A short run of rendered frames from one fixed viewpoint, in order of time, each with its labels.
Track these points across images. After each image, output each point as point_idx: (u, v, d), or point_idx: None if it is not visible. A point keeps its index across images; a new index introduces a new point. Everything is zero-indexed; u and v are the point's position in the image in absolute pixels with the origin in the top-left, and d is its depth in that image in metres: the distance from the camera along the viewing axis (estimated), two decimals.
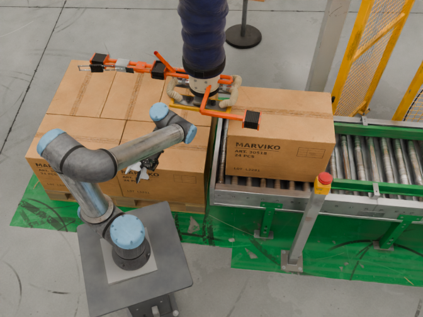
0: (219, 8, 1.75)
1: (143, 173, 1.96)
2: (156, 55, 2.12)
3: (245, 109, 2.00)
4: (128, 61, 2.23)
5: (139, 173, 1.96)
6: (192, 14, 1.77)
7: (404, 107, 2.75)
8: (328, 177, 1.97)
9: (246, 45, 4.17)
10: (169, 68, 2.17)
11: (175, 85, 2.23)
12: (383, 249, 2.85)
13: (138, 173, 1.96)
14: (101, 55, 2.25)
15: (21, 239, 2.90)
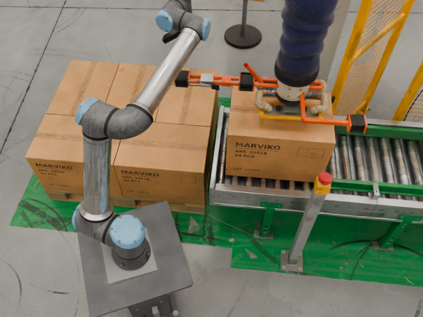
0: (330, 15, 1.72)
1: None
2: (247, 67, 2.08)
3: (348, 114, 1.99)
4: (213, 76, 2.18)
5: None
6: (302, 21, 1.74)
7: (404, 107, 2.75)
8: (328, 177, 1.97)
9: (246, 45, 4.17)
10: (258, 78, 2.14)
11: (262, 95, 2.20)
12: (383, 249, 2.85)
13: None
14: (183, 72, 2.19)
15: (21, 239, 2.90)
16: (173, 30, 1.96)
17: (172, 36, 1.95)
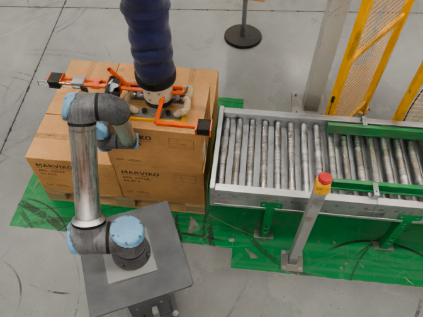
0: (158, 4, 1.77)
1: (112, 87, 2.25)
2: (109, 72, 2.22)
3: (197, 118, 2.12)
4: (84, 78, 2.32)
5: (110, 86, 2.27)
6: (132, 10, 1.78)
7: (404, 107, 2.75)
8: (328, 177, 1.97)
9: (246, 45, 4.17)
10: (123, 82, 2.28)
11: (131, 98, 2.34)
12: (383, 249, 2.85)
13: (109, 86, 2.27)
14: (57, 73, 2.33)
15: (21, 239, 2.90)
16: None
17: None
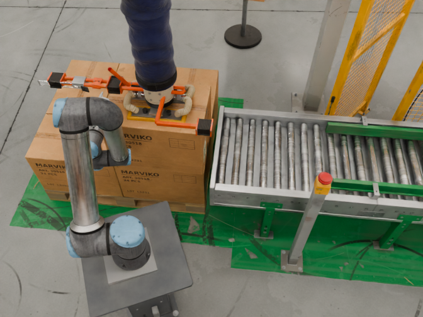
0: (158, 4, 1.77)
1: None
2: (110, 72, 2.22)
3: (197, 118, 2.12)
4: (84, 78, 2.32)
5: None
6: (133, 10, 1.78)
7: (404, 107, 2.75)
8: (328, 177, 1.97)
9: (246, 45, 4.17)
10: (124, 82, 2.28)
11: (131, 98, 2.34)
12: (383, 249, 2.85)
13: None
14: (58, 73, 2.34)
15: (21, 239, 2.90)
16: None
17: None
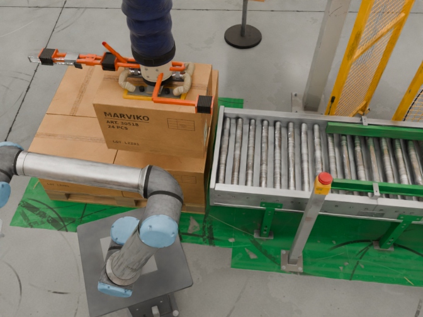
0: (160, 4, 1.77)
1: None
2: (104, 46, 2.09)
3: (197, 94, 1.98)
4: (77, 55, 2.18)
5: None
6: (134, 10, 1.78)
7: (404, 107, 2.75)
8: (328, 177, 1.97)
9: (246, 45, 4.17)
10: (119, 58, 2.14)
11: (128, 75, 2.20)
12: (383, 249, 2.85)
13: None
14: (50, 50, 2.20)
15: (21, 239, 2.90)
16: None
17: None
